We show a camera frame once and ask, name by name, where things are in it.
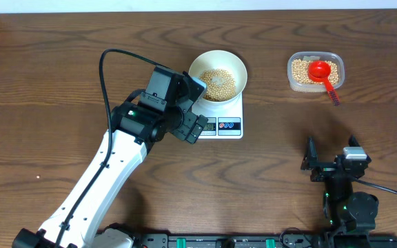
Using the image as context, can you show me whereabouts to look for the soybeans in bowl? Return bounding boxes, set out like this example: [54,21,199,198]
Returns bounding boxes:
[199,69,236,102]

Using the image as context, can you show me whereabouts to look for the white digital kitchen scale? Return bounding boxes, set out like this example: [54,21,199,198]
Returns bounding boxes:
[192,93,243,139]

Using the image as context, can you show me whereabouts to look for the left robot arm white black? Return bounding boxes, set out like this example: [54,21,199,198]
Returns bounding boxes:
[12,65,207,247]

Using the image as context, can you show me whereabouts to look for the soybeans in container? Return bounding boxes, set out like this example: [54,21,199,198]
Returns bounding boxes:
[291,59,340,85]

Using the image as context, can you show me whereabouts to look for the red measuring scoop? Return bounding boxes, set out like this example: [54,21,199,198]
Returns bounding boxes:
[307,61,340,106]

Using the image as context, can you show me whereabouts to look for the cream bowl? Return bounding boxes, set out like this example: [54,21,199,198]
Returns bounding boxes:
[189,50,248,101]

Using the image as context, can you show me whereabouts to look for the clear plastic container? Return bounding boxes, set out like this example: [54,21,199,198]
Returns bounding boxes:
[287,52,345,93]

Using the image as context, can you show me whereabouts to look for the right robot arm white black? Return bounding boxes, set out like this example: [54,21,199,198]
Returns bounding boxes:
[301,136,379,247]

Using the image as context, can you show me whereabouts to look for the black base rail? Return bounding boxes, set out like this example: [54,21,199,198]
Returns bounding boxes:
[94,223,397,248]

